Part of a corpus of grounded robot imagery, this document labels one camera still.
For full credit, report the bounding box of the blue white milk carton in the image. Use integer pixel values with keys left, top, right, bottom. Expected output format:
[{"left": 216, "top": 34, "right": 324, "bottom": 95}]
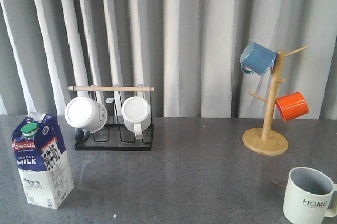
[{"left": 11, "top": 112, "right": 74, "bottom": 209}]

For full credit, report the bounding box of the cream HOME mug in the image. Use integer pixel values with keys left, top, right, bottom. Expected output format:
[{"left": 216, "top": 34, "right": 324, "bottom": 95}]
[{"left": 283, "top": 167, "right": 336, "bottom": 223}]

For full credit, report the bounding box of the white ribbed mug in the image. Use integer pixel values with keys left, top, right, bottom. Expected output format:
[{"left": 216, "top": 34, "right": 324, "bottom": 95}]
[{"left": 122, "top": 96, "right": 151, "bottom": 139}]

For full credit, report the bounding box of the grey curtain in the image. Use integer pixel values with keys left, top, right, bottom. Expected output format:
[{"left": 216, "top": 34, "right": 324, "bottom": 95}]
[{"left": 1, "top": 0, "right": 336, "bottom": 119}]

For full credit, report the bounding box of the white smiley face mug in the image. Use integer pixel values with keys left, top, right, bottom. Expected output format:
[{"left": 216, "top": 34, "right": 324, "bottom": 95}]
[{"left": 65, "top": 97, "right": 108, "bottom": 142}]

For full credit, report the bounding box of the blue enamel mug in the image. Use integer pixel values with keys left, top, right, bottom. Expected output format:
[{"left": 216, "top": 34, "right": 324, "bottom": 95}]
[{"left": 239, "top": 42, "right": 277, "bottom": 76}]

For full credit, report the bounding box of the wooden mug tree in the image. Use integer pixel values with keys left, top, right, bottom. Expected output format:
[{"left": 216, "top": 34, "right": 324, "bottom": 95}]
[{"left": 242, "top": 46, "right": 308, "bottom": 156}]

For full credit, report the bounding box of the orange enamel mug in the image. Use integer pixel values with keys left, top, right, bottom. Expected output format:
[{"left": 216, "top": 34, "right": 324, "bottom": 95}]
[{"left": 276, "top": 92, "right": 309, "bottom": 121}]

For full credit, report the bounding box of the black wire mug rack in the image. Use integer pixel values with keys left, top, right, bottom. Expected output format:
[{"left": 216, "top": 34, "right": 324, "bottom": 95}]
[{"left": 68, "top": 85, "right": 154, "bottom": 151}]

